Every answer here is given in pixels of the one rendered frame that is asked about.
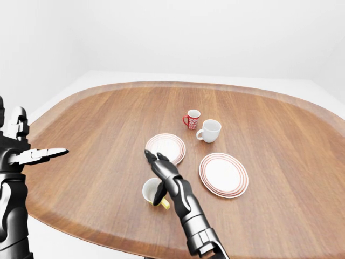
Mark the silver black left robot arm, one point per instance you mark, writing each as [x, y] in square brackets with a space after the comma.
[13, 215]

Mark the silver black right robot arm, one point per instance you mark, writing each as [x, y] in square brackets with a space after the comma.
[192, 213]

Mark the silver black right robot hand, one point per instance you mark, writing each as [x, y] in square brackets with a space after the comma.
[164, 168]

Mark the plain white mug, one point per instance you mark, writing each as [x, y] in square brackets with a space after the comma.
[211, 132]

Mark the yellow and white mug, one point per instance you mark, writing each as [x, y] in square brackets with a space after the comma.
[148, 190]

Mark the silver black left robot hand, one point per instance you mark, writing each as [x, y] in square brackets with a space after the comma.
[16, 155]

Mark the red patterned mug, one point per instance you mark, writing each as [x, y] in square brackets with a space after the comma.
[192, 122]

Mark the white plate with red rings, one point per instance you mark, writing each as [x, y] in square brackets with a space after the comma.
[167, 145]
[223, 175]

